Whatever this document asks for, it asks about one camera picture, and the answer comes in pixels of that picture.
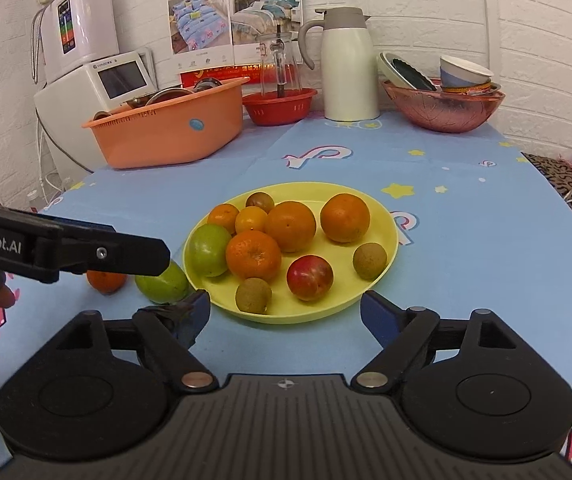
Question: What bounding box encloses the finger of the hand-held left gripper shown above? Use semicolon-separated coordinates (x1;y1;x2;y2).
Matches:
36;212;118;235
32;231;172;278

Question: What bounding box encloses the patterned cloth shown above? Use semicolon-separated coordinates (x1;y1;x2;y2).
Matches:
522;152;572;207

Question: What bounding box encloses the white wall water purifier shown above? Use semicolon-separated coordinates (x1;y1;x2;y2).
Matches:
40;0;120;84

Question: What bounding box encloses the red plum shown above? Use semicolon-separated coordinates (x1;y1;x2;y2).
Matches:
286;254;335;302

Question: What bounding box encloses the orange plastic basket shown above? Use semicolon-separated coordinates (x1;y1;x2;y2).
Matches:
82;77;251;170

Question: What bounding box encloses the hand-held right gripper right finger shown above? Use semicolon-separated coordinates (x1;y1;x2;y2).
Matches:
350;290;521;394

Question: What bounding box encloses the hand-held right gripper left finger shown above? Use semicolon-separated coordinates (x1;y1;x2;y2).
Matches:
48;290;219;394

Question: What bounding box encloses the white and blue ceramic bowl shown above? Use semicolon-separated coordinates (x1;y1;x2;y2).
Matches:
440;55;495;93

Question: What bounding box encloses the white plate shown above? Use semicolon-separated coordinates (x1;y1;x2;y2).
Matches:
378;51;437;92

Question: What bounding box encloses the yellow plastic plate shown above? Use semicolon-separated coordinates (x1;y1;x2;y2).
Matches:
182;182;399;324

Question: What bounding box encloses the pink glass bowl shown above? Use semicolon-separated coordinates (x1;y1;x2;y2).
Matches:
382;80;506;133

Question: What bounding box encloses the white wall pipe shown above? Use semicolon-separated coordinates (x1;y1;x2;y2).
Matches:
476;0;497;63

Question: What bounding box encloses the dark red-green plum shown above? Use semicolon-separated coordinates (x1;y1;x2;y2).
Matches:
245;191;275;213

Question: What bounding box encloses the large mandarin orange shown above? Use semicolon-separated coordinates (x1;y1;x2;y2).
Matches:
264;200;317;253

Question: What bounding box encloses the white thermos jug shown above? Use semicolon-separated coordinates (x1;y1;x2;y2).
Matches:
297;7;381;122

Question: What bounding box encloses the red plastic basket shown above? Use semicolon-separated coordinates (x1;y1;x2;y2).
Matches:
242;87;318;127

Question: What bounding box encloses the small mandarin orange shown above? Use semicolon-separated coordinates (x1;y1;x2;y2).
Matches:
207;202;241;235

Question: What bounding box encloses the glass pitcher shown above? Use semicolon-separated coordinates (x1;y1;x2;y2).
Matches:
260;25;301;99

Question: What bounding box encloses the bedding wall poster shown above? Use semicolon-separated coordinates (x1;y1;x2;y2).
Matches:
166;0;305;89

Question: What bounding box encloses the brown kiwifruit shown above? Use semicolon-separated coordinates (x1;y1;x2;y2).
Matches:
235;277;273;315
352;242;388;281

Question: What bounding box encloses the green apple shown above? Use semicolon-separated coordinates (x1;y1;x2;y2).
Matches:
187;223;233;278

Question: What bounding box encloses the white appliance with screen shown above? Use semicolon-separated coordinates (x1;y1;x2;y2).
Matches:
33;47;157;177

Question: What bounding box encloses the mandarin orange with stem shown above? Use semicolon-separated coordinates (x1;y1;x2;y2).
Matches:
86;269;128;296

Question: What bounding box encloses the blue printed tablecloth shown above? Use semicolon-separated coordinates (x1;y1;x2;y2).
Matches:
0;110;572;480

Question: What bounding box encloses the yellow-orange citrus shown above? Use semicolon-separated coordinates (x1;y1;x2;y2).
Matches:
234;206;269;235

